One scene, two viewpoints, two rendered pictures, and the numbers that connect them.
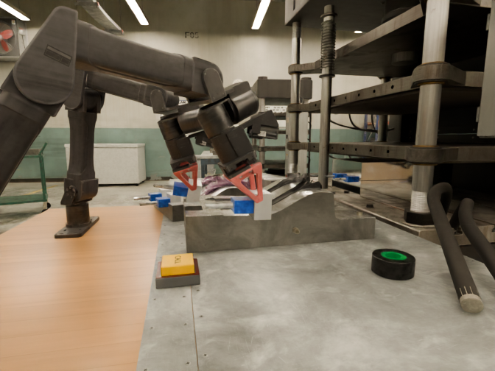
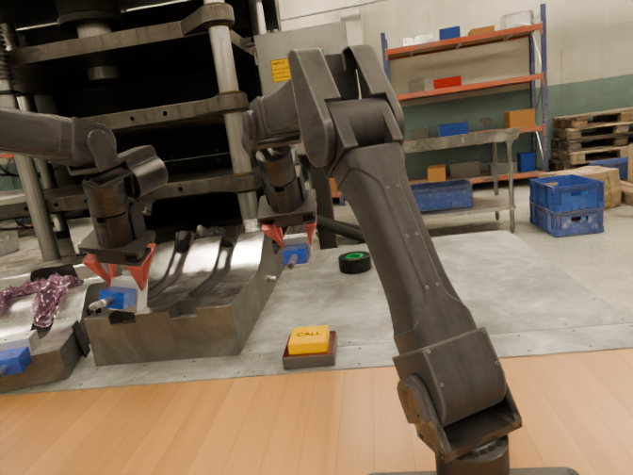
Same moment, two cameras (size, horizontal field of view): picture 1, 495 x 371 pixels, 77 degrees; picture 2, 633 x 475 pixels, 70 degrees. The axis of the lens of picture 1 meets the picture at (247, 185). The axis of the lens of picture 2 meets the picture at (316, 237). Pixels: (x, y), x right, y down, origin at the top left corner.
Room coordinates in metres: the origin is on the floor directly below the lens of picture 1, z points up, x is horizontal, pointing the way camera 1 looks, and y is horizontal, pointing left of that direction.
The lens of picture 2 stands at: (0.31, 0.75, 1.15)
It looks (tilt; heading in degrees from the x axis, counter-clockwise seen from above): 13 degrees down; 290
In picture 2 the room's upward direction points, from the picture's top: 8 degrees counter-clockwise
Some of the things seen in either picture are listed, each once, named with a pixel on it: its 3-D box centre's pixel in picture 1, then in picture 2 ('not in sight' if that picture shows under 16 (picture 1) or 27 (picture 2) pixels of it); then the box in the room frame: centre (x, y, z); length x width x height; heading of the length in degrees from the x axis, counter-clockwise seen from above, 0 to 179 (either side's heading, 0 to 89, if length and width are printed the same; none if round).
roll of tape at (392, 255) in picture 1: (392, 263); (354, 262); (0.60, -0.30, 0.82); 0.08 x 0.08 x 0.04
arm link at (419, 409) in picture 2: not in sight; (458, 401); (0.33, 0.39, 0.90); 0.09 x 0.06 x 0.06; 41
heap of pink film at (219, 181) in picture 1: (225, 182); (30, 292); (1.20, 0.09, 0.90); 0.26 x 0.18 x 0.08; 120
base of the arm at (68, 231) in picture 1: (78, 215); not in sight; (0.91, 0.51, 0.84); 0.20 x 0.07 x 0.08; 11
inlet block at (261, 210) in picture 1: (237, 205); (295, 255); (0.62, 0.02, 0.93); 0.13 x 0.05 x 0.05; 103
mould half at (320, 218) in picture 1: (272, 207); (205, 276); (0.88, -0.07, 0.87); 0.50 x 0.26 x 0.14; 103
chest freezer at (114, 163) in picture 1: (108, 164); not in sight; (7.11, 3.20, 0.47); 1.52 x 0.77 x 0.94; 96
